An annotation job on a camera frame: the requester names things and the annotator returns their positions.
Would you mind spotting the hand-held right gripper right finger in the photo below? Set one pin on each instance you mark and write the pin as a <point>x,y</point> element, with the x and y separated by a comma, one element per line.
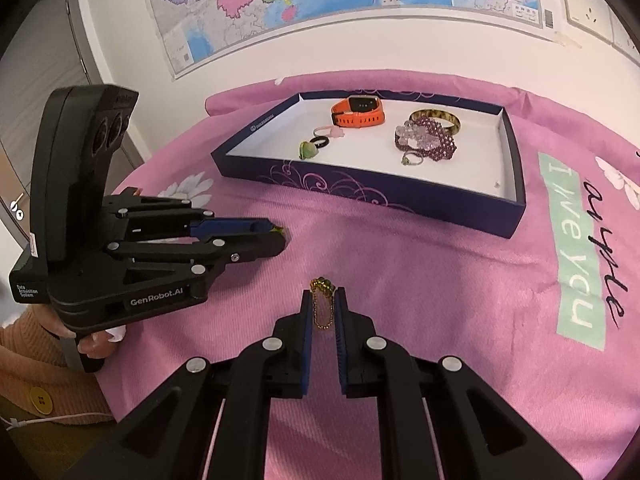
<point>341,330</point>

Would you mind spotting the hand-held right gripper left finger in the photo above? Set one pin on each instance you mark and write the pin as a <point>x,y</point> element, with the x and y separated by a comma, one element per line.
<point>306,320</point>

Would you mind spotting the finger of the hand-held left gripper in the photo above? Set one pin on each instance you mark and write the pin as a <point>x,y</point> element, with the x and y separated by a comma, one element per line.
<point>250,250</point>
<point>225,226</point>

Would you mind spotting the dark blue box tray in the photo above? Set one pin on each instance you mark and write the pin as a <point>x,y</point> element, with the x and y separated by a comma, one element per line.
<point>370,160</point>

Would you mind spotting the person's left forearm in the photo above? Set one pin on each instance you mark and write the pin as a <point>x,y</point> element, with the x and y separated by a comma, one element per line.
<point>40,370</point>

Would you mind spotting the person's left hand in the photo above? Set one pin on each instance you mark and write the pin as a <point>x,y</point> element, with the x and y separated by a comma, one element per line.
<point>97,345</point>

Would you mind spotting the pink floral bedsheet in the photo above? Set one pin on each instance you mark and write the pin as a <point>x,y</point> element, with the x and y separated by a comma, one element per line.
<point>450,285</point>

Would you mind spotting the grey wardrobe door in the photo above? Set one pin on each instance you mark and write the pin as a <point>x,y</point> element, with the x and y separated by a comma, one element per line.
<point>50,50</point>

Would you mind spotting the yellow round button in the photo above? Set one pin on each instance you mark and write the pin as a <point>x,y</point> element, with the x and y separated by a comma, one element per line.
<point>41,399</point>

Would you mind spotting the tortoiseshell bangle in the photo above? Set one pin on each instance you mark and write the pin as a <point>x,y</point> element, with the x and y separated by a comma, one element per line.
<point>435,112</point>

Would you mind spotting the white wall socket plate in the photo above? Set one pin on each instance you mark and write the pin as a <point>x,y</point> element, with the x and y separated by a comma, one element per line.
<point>625,35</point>
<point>585,5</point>

